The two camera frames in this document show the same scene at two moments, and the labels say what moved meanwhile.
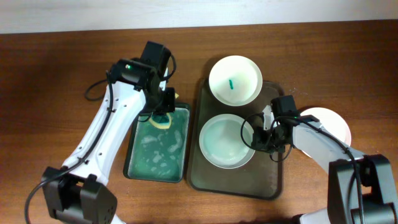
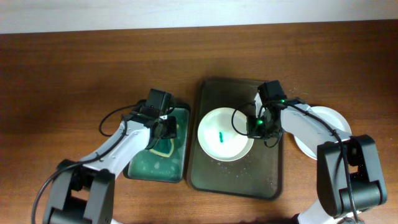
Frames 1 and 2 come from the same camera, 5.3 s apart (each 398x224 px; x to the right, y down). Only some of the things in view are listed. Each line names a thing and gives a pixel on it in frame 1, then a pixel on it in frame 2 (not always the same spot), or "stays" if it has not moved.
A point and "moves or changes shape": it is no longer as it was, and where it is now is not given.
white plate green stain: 236,81 -> 222,134
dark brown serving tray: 260,177 stays
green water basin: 160,155 stays
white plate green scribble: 226,140 -> 311,150
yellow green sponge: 161,121 moves or changes shape
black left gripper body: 157,105 -> 170,127
